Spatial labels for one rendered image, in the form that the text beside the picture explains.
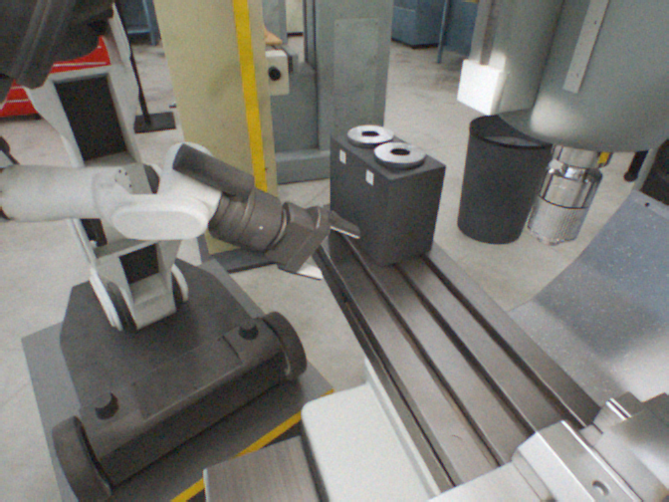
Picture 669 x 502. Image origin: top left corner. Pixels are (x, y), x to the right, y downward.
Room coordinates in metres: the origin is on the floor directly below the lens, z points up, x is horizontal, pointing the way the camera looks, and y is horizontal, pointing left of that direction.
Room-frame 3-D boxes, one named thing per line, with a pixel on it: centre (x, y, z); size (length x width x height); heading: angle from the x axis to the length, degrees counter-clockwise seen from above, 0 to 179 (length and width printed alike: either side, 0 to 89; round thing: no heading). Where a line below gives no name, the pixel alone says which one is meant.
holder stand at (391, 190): (0.74, -0.10, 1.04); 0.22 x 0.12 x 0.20; 27
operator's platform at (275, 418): (0.83, 0.50, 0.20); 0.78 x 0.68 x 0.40; 38
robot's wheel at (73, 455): (0.47, 0.56, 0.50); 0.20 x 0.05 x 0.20; 38
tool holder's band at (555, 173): (0.36, -0.23, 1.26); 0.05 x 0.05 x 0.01
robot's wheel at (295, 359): (0.80, 0.14, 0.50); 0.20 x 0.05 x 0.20; 38
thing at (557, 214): (0.36, -0.23, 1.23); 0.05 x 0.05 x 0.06
